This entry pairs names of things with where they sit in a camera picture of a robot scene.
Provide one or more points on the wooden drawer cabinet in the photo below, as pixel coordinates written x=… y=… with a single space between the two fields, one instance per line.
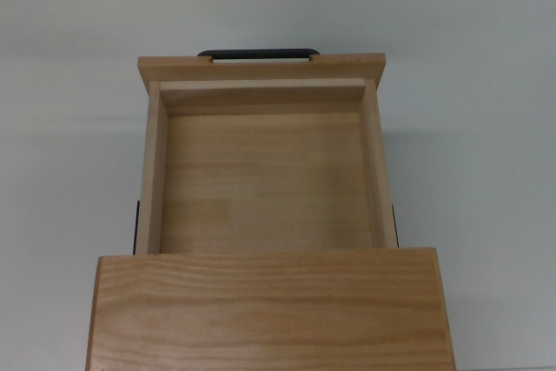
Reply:
x=269 y=314

